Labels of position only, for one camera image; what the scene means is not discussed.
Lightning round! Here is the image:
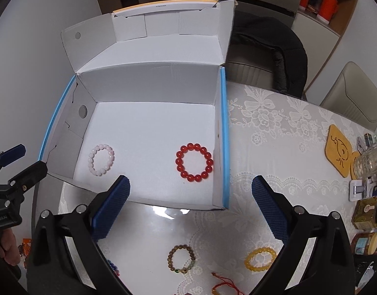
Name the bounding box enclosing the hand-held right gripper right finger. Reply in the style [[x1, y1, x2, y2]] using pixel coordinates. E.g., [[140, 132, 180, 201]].
[[251, 175, 356, 295]]

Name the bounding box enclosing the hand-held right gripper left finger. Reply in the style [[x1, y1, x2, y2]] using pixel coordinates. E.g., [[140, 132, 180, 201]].
[[27, 175, 131, 295]]

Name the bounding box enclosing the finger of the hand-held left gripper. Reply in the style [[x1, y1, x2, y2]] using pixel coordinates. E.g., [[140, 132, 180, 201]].
[[0, 144, 26, 168], [8, 160, 48, 195]]

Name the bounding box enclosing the red string bracelet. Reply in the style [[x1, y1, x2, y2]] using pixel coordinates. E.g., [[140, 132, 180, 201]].
[[211, 272, 245, 295]]

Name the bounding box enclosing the printed cardboard box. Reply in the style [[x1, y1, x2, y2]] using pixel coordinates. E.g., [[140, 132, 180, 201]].
[[41, 0, 237, 211]]

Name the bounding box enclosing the person's left hand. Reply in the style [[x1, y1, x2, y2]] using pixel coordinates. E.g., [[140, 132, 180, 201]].
[[0, 229, 24, 267]]

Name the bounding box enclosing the orange packet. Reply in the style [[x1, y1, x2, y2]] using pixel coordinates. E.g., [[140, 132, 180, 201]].
[[22, 238, 33, 259]]

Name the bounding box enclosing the wooden coaster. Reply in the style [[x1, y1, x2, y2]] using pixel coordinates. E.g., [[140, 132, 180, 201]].
[[349, 151, 365, 180], [324, 124, 353, 177]]

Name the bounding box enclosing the white plastic holder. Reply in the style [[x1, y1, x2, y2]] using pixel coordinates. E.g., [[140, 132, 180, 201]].
[[349, 179, 377, 202]]

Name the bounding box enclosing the yellow lid jar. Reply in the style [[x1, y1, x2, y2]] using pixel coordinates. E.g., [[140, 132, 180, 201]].
[[351, 232, 377, 256]]

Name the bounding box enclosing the glass mug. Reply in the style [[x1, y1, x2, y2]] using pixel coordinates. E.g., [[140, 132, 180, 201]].
[[353, 145, 377, 179]]

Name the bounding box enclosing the beige chair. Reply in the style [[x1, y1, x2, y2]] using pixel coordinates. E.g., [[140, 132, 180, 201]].
[[319, 61, 377, 133], [225, 49, 279, 91]]

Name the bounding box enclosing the chair with black jacket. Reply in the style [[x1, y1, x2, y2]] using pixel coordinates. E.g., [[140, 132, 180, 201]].
[[230, 15, 308, 101]]

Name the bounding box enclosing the yellow bead bracelet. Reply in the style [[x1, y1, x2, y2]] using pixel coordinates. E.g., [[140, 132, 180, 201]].
[[244, 247, 278, 273]]

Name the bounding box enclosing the blue and red bead bracelet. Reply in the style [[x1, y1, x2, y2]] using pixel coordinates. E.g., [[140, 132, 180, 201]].
[[107, 259, 120, 278]]

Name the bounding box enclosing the pink bead bracelet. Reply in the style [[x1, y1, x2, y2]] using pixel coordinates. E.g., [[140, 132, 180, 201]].
[[88, 143, 116, 177]]

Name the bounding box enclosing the brown wooden bead bracelet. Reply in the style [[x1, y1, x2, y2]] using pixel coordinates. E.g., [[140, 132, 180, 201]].
[[167, 244, 197, 275]]

